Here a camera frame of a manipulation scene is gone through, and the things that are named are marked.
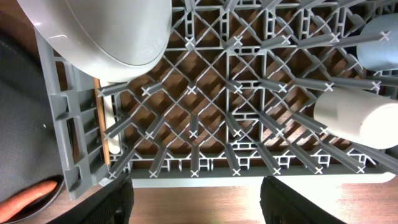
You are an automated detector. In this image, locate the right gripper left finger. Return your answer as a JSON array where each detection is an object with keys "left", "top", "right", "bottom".
[{"left": 50, "top": 174, "right": 134, "bottom": 224}]

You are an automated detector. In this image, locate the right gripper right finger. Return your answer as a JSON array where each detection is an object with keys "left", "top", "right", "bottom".
[{"left": 260, "top": 176, "right": 342, "bottom": 224}]

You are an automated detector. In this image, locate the white plastic fork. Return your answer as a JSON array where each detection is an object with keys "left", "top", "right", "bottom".
[{"left": 103, "top": 96, "right": 121, "bottom": 154}]

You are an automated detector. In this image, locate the orange carrot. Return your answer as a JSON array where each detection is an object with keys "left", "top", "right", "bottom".
[{"left": 1, "top": 180, "right": 57, "bottom": 223}]

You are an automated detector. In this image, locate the cream white cup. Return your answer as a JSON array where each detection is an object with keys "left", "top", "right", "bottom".
[{"left": 313, "top": 87, "right": 397, "bottom": 149}]

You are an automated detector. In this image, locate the wooden chopstick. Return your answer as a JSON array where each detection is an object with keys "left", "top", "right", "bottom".
[{"left": 93, "top": 78, "right": 111, "bottom": 166}]

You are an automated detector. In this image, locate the grey plate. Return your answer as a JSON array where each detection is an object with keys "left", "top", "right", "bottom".
[{"left": 18, "top": 0, "right": 172, "bottom": 82}]

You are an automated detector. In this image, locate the light blue cup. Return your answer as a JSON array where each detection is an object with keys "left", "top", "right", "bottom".
[{"left": 357, "top": 13, "right": 397, "bottom": 71}]

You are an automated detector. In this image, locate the grey dishwasher rack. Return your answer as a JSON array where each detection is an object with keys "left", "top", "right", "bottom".
[{"left": 36, "top": 1, "right": 397, "bottom": 200}]

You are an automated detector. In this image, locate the round black serving tray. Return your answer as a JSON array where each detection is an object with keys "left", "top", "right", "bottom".
[{"left": 0, "top": 27, "right": 66, "bottom": 224}]

